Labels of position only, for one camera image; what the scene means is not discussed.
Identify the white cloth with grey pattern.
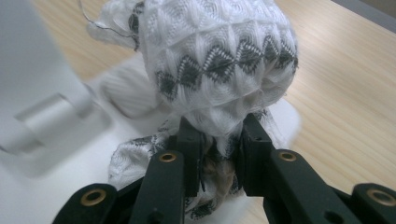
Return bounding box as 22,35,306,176
86,0,301,222

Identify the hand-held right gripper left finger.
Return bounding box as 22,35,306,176
128,116,205,224

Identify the white desk lamp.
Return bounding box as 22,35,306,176
0,0,302,224

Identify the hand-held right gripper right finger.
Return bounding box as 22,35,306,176
233,113,362,224

